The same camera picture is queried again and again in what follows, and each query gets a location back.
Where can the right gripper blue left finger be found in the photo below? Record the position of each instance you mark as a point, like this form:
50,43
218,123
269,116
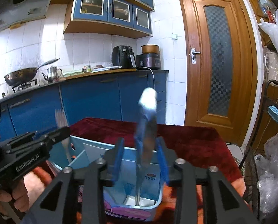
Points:
113,158

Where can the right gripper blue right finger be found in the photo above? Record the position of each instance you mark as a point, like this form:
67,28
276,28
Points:
166,159

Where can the light blue utensil holder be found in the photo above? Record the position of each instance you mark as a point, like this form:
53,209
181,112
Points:
119,200

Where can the steel fork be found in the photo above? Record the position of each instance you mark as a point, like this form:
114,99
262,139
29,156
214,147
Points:
62,123

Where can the left hand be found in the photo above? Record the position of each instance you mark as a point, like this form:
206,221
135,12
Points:
27,189

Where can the red floral table cloth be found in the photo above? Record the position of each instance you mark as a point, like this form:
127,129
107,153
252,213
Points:
200,146

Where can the blue base cabinets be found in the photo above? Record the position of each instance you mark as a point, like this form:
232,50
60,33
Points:
111,96

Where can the gas stove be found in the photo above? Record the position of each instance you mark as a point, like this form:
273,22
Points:
25,85

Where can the steel wok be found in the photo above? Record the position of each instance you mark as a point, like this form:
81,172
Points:
25,75

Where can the steel kettle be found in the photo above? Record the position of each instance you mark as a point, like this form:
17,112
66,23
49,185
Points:
53,74

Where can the dark rice cooker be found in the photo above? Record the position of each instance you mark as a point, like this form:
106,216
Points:
150,60

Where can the black air fryer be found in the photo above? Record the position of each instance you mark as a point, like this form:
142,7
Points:
123,56

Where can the clear plastic bags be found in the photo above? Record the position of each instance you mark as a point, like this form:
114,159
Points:
267,169

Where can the brown pot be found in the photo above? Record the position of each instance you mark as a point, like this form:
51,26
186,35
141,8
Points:
147,49

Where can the brown wooden door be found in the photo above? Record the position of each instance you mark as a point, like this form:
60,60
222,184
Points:
221,86

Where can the wooden shelf unit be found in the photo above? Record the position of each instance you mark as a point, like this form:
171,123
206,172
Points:
264,127

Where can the white plastic bag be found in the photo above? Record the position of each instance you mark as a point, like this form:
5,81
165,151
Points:
277,35

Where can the silver door handle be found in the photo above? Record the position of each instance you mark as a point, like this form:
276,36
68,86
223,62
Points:
194,53

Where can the blue wall cabinet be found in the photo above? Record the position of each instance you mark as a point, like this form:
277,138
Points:
128,18

